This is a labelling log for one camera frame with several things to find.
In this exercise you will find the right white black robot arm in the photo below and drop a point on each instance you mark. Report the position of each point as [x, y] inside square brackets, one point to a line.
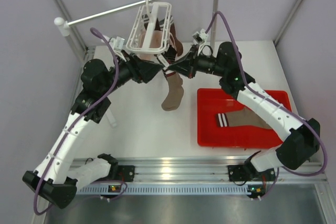
[300, 138]

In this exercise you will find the dark brown hanging sock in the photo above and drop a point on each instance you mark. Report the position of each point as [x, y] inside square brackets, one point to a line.
[176, 43]

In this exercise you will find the taupe sock with striped cuff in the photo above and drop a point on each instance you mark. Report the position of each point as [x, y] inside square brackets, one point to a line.
[175, 92]

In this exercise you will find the red plastic tray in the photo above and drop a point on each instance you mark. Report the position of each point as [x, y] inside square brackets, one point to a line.
[213, 101]

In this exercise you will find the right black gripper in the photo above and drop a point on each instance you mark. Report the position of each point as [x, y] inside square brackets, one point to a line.
[183, 66]

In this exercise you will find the white metal drying rack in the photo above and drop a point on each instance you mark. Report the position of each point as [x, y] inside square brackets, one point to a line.
[64, 26]

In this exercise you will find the white plastic clip hanger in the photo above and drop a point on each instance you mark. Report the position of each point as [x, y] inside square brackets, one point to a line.
[151, 17]

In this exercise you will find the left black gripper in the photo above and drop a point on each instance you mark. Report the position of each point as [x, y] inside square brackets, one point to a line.
[146, 70]

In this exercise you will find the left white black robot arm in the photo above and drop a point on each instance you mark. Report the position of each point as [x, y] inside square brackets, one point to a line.
[52, 179]

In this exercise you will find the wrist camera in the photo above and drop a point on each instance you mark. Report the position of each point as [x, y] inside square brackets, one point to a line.
[117, 44]
[200, 37]

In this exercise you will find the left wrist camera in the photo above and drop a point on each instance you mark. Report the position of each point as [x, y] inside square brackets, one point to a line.
[117, 44]

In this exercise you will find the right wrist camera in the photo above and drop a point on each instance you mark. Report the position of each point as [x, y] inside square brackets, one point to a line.
[200, 37]

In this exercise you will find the aluminium mounting rail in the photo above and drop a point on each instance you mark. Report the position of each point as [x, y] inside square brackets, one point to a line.
[218, 175]

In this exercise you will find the black white striped sock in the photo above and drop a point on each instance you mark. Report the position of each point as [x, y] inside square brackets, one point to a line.
[170, 55]

